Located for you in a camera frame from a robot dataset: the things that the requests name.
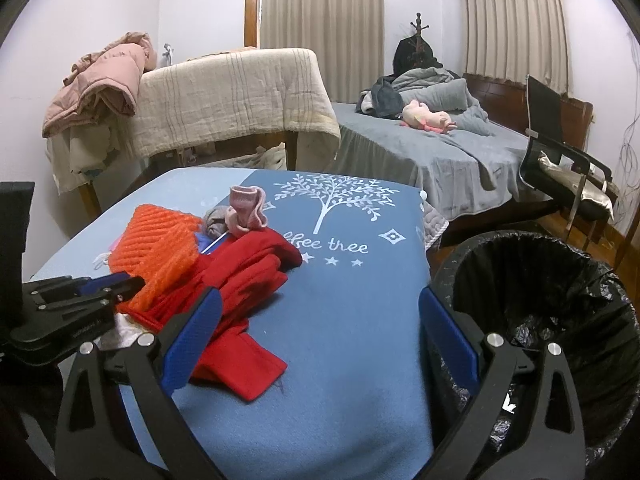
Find beige curtain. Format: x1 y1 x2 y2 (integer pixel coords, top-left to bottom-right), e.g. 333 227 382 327
462 0 571 96
260 0 386 103

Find pink plush toy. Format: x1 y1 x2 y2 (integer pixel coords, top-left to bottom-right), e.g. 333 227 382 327
400 101 458 135

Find black office chair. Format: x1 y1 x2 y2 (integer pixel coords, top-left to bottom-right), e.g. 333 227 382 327
517 75 621 248

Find white crumpled cloth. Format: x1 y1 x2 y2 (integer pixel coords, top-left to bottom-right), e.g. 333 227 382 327
215 142 288 171

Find red fleece cloth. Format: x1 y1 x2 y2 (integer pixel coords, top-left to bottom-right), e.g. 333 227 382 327
125 227 304 402

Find trash bin with black bag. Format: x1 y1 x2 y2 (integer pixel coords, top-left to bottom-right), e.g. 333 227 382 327
431 230 640 471

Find wooden window frame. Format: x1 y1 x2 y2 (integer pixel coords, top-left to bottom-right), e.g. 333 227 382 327
245 0 264 48

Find grey duvet pile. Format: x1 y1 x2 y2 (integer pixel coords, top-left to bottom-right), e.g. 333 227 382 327
356 65 496 138

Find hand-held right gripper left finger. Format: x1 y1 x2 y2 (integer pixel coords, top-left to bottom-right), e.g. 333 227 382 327
54 287 226 480

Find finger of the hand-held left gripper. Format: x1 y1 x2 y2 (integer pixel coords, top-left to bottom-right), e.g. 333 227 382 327
37 276 147 319
22 274 115 302

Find grey quilted pad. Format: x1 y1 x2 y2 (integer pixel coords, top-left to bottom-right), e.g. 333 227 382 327
420 191 451 250

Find grey knotted sock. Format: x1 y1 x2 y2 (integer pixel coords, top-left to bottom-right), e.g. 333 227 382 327
202 206 232 241

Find dark hanging garment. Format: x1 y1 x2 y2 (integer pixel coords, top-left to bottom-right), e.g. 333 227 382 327
392 35 446 77

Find orange mesh cloth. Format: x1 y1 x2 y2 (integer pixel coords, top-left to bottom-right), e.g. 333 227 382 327
107 204 201 313

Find white hanging cloth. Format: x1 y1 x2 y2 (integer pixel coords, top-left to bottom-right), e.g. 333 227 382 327
47 125 136 196

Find wooden furniture frame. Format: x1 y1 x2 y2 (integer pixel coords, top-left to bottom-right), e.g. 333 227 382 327
77 127 301 216

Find gold cushion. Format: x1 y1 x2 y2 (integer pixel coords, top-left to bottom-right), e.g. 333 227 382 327
537 152 615 223

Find wall cables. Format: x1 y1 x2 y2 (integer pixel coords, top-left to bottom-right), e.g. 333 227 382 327
612 110 640 253

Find wooden headboard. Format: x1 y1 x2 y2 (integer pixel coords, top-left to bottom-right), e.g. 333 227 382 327
462 72 596 138

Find pink sock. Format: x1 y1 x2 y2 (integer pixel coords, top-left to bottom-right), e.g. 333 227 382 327
224 186 269 236

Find pink padded jacket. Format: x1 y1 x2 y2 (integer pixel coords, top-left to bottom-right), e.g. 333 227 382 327
41 32 158 138

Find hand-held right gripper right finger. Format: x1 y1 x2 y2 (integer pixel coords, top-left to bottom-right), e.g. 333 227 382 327
417 285 587 480

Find beige quilt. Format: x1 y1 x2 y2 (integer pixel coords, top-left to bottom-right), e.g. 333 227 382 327
131 47 342 166

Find bed with grey sheet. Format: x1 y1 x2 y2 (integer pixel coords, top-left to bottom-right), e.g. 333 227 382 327
325 100 566 223

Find wooden coat rack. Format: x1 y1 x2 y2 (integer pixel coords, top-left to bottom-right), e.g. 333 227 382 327
402 12 436 43

